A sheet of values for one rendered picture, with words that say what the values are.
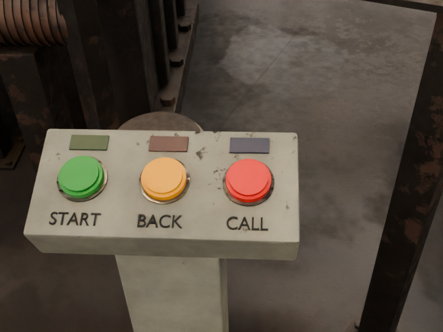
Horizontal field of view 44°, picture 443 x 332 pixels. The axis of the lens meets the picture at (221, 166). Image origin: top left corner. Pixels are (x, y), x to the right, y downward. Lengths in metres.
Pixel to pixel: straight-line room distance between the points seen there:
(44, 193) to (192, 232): 0.14
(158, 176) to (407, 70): 1.42
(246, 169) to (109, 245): 0.14
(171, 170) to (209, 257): 0.09
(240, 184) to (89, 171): 0.14
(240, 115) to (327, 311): 0.67
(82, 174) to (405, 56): 1.53
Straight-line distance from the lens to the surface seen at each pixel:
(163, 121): 0.70
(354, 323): 1.12
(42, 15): 1.07
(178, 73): 1.64
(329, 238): 1.25
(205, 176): 0.49
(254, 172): 0.48
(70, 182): 0.50
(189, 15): 1.96
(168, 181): 0.48
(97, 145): 0.52
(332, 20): 2.09
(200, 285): 0.55
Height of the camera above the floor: 0.94
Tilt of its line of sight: 42 degrees down
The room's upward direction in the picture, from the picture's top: 2 degrees counter-clockwise
